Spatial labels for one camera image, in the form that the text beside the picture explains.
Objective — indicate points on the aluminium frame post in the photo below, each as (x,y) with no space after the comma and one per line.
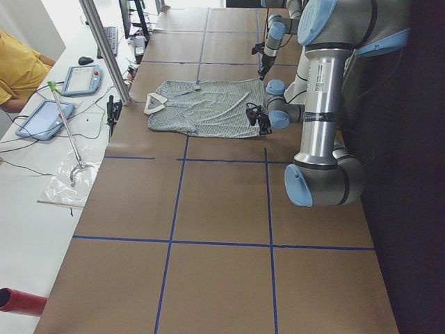
(97,29)

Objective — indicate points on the red cylinder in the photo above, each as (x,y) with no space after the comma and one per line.
(22,303)

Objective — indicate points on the blue teach pendant far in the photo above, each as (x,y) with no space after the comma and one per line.
(82,80)

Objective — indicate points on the person in yellow shirt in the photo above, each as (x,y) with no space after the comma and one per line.
(22,71)

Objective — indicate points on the black computer mouse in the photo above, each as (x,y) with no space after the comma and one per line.
(84,60)

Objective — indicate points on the green handled reacher grabber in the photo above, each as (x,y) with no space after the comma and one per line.
(81,164)

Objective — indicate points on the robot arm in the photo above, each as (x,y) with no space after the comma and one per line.
(323,172)
(277,27)

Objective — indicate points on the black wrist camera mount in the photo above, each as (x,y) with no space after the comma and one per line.
(258,48)
(254,114)

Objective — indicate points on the blue teach pendant near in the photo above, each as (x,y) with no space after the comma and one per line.
(43,123)

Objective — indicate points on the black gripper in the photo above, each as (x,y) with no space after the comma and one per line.
(263,121)
(265,62)

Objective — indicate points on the blue teach pendant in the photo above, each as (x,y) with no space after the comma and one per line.
(43,123)
(82,80)

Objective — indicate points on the clear plastic bag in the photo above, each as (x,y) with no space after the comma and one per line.
(60,190)

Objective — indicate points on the navy white striped polo shirt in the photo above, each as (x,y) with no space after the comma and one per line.
(208,109)

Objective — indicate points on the black tool on table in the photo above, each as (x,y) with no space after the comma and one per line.
(113,113)

